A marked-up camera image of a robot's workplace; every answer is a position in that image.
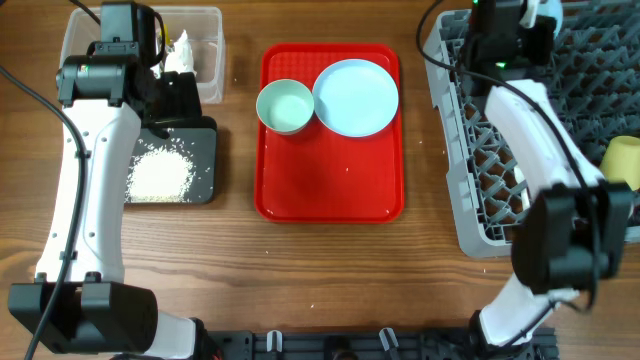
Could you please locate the yellow candy wrapper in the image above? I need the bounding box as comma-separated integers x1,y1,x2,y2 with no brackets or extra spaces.
156,25,168,52

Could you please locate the grey dishwasher rack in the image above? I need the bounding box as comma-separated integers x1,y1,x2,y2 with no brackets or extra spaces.
423,1,639,258

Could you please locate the clear plastic bin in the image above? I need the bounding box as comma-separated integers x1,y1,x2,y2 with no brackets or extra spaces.
58,5,226,104

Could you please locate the yellow plastic cup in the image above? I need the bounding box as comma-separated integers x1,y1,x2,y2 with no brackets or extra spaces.
600,136,640,191

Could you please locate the white rice pile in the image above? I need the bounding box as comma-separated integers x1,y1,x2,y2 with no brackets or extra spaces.
124,128,214,204

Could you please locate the mint green bowl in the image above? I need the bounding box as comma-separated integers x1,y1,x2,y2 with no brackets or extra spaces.
256,79,314,135

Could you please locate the red serving tray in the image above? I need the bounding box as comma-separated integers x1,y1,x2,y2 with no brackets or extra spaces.
254,43,404,223

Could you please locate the black plastic tray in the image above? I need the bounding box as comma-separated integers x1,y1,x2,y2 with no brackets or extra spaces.
124,115,219,206

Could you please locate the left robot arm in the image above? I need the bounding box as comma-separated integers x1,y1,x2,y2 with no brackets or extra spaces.
8,1,223,359

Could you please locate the light blue plate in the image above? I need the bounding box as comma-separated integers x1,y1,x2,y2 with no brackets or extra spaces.
312,59,400,138

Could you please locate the white tissue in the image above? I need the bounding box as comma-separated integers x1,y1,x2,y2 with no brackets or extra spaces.
164,31,197,75

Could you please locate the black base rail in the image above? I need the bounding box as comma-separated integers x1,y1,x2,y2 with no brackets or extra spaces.
113,327,557,360

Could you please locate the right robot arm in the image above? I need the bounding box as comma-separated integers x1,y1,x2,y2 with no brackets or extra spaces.
458,1,633,356

